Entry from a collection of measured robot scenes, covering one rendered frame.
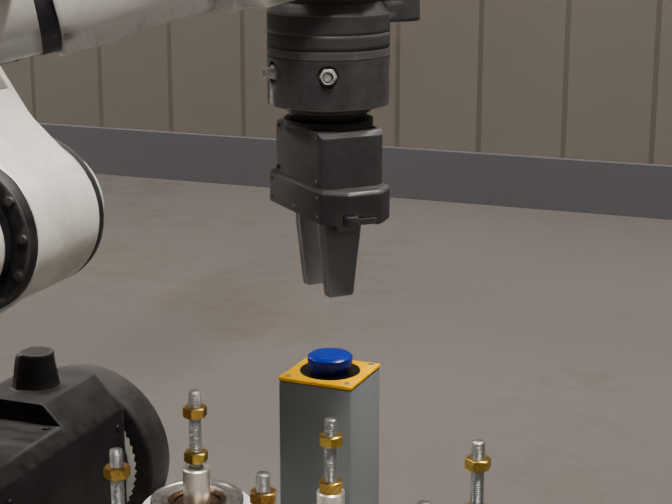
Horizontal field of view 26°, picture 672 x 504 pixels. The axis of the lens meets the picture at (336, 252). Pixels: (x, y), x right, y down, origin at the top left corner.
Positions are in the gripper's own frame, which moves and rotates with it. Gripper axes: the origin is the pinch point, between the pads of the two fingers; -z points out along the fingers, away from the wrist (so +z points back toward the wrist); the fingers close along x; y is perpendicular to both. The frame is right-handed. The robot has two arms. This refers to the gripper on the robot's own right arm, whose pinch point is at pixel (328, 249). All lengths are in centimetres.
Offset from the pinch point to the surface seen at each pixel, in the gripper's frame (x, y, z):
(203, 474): 7.7, 7.3, -19.5
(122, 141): 259, -67, -39
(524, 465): 53, -54, -47
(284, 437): 16.6, -3.8, -21.5
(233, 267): 162, -58, -48
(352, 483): 12.0, -8.2, -24.9
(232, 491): 8.8, 4.4, -22.0
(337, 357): 15.4, -8.4, -14.3
